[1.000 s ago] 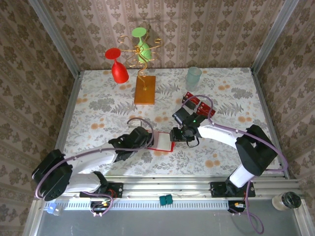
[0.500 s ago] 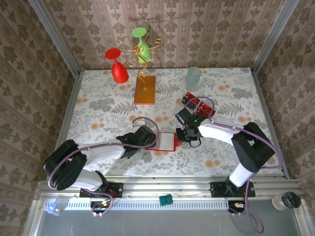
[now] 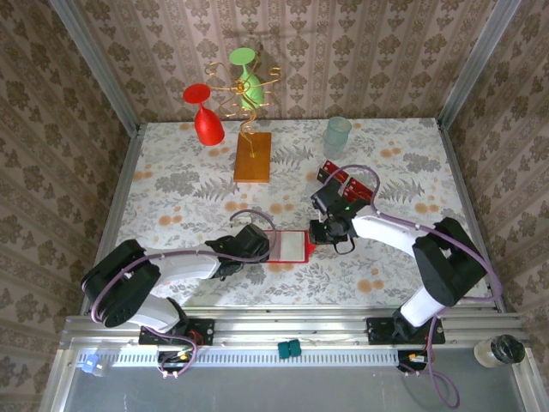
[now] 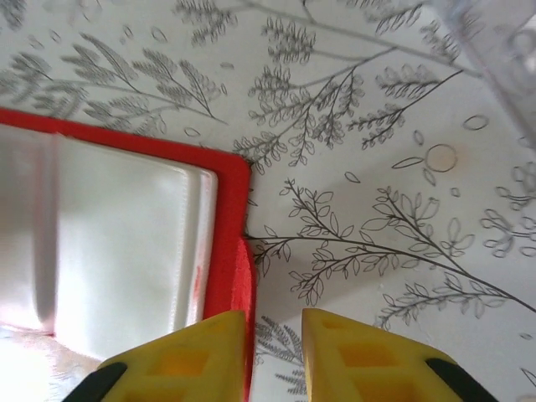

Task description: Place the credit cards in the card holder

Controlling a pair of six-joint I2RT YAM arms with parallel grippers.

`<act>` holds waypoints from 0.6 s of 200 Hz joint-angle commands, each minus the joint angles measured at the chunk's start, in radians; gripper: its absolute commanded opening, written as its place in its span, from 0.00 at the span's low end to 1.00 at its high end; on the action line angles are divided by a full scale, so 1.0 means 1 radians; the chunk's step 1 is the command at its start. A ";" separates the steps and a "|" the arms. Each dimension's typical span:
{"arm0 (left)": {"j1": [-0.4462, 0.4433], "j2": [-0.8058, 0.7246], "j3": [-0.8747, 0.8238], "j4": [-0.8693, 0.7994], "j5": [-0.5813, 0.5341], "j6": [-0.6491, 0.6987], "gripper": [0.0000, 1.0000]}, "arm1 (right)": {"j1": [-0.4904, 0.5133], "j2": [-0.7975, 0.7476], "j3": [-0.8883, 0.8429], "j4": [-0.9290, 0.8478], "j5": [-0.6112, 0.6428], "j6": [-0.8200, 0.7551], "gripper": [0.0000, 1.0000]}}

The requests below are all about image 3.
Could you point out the red VIP cards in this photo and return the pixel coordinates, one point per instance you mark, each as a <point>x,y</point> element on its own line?
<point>339,173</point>
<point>358,186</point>

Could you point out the clear plastic cup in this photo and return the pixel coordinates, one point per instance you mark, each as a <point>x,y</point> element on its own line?
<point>333,151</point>

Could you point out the teal textured plastic cup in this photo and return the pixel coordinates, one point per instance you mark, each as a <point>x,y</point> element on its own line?
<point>339,129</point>

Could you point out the black orange power connector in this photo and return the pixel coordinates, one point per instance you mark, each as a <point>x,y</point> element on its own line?
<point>412,359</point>
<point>176,357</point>

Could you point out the teal connector block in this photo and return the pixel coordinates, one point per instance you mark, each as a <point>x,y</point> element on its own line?
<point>289,349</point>

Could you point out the grey metal panel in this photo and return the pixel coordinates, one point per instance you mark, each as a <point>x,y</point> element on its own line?
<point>279,390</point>

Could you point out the red wine glass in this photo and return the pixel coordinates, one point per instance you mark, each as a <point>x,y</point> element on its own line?
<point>209,126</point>

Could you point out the green wine glass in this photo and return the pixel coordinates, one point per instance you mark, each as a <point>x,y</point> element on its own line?
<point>250,88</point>

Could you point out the blue white plastic connector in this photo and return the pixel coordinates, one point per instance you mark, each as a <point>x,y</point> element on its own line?
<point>92,365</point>

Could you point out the clear jar black lid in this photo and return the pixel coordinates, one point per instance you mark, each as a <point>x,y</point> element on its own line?
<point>499,351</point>

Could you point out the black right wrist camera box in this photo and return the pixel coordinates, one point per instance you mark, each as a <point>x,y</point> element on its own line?
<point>327,199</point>

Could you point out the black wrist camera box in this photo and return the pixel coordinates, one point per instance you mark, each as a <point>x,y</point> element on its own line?
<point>327,199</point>
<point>251,240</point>

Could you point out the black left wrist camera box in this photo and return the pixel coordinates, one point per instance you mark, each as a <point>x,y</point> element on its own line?
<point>251,240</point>

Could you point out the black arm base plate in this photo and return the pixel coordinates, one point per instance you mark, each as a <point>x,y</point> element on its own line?
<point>379,332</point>
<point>206,330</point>

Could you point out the aluminium mounting rail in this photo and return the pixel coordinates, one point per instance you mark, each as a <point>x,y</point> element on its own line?
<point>291,326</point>

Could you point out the aluminium table side rail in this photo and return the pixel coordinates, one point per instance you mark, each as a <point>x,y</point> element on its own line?
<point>116,214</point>
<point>472,193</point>

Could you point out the aluminium frame post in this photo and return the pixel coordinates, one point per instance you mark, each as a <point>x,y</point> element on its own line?
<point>94,64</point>
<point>476,64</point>

